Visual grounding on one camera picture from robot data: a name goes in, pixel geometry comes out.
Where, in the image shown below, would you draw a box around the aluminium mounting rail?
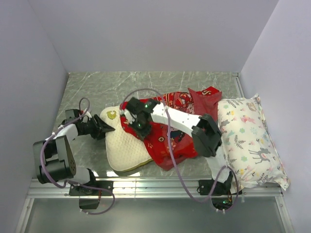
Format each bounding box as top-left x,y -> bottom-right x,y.
16,177 -> 294,233

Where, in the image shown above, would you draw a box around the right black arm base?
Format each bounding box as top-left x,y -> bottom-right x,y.
197,178 -> 237,211

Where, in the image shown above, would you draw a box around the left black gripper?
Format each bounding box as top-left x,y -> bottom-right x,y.
80,114 -> 115,140

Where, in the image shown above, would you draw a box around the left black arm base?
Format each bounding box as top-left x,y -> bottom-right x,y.
69,181 -> 114,211

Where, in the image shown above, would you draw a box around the red pillowcase grey print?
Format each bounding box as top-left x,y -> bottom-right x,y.
119,86 -> 223,171

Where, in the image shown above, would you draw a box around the floral patterned white pillow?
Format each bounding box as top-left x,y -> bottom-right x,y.
218,95 -> 290,192

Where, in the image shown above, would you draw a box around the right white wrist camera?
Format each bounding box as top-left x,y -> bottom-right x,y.
119,109 -> 137,124

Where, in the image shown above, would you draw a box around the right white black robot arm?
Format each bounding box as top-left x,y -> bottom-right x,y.
121,97 -> 233,195

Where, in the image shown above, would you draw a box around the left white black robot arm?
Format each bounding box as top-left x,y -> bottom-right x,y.
33,109 -> 115,195

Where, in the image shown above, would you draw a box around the white pillow yellow edge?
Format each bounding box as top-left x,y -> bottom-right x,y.
100,106 -> 152,174

